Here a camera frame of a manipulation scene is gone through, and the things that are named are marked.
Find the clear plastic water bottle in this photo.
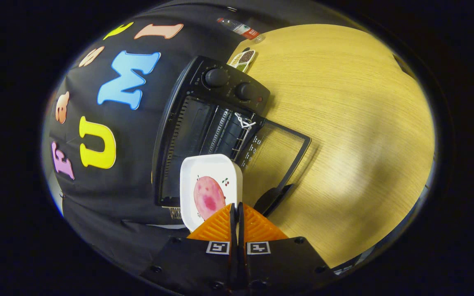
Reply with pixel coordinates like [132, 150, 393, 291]
[216, 17, 265, 44]

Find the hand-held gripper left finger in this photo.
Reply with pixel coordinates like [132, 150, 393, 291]
[140, 203, 238, 294]

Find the white divided dish with beans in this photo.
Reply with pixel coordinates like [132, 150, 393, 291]
[230, 49, 256, 73]

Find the black toaster oven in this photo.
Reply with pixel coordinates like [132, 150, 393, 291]
[151, 55, 311, 217]

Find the pink ham slice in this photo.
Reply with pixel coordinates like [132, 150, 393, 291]
[193, 176, 226, 220]

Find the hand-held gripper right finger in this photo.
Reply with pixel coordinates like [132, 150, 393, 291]
[237, 201, 332, 291]

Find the white square plate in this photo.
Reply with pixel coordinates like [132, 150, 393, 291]
[179, 154, 243, 232]

